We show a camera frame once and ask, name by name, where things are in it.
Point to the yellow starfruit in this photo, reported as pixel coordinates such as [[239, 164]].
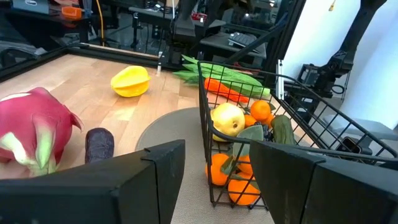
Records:
[[130, 82]]

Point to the purple grape bunch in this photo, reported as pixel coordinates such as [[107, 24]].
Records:
[[266, 132]]

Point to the black aluminium table frame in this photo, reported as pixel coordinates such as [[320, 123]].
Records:
[[124, 58]]

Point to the black computer keyboard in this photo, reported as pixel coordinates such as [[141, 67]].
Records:
[[242, 39]]

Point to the orange mandarin bunch with leaves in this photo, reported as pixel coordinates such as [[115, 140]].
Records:
[[260, 110], [216, 174]]

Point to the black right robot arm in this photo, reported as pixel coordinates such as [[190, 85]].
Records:
[[357, 31]]

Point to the orange plastic container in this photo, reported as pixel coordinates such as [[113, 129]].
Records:
[[71, 12]]

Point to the orange carrot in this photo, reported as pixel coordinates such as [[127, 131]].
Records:
[[217, 87]]

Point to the round grey mat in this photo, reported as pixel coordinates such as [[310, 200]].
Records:
[[180, 130]]

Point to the dark desk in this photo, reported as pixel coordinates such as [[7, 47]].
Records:
[[217, 43]]

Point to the dark green cucumber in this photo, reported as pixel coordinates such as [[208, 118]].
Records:
[[283, 129]]

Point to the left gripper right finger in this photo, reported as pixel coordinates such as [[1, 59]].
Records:
[[326, 193]]

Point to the dark purple oblong vegetable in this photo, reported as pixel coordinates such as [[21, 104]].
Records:
[[99, 144]]

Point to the pink dragon fruit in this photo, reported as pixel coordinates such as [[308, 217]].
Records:
[[28, 124]]

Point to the green corn in husk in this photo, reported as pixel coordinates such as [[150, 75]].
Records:
[[242, 82]]

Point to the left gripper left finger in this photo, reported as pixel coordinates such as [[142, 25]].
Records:
[[93, 193]]

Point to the yellow pear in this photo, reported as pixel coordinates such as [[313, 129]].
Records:
[[228, 119]]

